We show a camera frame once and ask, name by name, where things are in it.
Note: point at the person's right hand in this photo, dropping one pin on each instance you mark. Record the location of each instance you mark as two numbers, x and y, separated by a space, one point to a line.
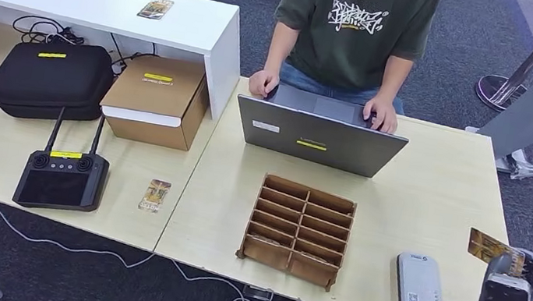
261 83

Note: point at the person's left hand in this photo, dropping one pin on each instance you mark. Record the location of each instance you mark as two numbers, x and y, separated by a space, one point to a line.
383 116

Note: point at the autumn print hotel card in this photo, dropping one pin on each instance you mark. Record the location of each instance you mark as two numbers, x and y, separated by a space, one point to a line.
155 8
266 241
485 246
154 196

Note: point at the person's left forearm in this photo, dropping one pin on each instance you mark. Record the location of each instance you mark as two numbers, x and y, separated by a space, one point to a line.
394 78

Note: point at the person's right forearm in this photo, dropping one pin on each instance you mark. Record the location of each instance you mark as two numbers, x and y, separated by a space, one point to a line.
279 49

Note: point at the person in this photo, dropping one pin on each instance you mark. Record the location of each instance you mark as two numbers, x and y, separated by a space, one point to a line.
354 47

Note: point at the white card reader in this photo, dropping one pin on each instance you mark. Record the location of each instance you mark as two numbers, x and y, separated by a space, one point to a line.
419 285

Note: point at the brown wooden card holder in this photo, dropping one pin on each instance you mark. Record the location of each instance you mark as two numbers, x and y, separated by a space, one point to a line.
266 255

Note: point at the grey laptop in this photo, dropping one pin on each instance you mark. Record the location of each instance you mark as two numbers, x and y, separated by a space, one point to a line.
320 141

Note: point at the clear plastic bag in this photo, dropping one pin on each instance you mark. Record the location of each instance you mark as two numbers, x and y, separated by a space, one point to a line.
522 167

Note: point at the brown cardboard box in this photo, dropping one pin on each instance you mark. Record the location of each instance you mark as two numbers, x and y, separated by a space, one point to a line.
151 95

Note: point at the white desk shelf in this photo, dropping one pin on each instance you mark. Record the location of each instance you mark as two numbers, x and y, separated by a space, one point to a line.
84 1

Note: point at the clear plastic piece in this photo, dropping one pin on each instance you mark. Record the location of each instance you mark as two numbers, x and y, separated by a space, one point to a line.
257 294

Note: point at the black zip carrying case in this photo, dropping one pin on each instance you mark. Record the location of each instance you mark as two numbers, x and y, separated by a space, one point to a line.
49 81

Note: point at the black remote controller with antennas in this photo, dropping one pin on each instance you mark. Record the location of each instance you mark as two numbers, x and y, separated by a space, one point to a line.
59 187

